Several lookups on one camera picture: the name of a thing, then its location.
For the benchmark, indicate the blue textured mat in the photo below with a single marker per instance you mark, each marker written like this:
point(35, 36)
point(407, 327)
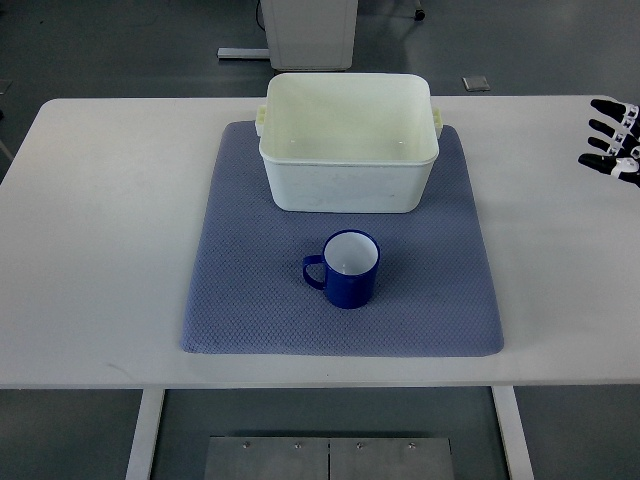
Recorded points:
point(434, 294)

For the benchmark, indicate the small grey floor plate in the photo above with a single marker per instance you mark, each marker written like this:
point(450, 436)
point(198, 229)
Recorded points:
point(476, 83)

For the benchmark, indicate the white base bar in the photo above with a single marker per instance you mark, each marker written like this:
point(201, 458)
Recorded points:
point(228, 53)

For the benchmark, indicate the right white table leg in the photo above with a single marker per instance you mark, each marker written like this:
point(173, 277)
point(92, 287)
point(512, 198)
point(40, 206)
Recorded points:
point(512, 433)

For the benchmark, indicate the grey metal floor plate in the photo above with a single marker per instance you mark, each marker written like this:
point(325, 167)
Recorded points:
point(328, 458)

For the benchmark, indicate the left white table leg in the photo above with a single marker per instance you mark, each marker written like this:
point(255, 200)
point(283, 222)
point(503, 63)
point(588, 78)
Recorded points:
point(145, 436)

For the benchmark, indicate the white plastic box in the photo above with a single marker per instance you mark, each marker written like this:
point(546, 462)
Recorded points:
point(347, 142)

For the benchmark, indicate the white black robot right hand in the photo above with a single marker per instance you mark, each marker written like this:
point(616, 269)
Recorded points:
point(618, 155)

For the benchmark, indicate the blue enamel mug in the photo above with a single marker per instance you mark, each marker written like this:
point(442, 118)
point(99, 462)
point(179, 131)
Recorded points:
point(346, 269)

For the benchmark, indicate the white cabinet pedestal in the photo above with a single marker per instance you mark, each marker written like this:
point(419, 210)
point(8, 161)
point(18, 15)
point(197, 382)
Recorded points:
point(310, 35)

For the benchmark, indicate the white table leg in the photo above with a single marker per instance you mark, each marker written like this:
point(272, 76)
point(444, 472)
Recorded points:
point(145, 436)
point(512, 433)

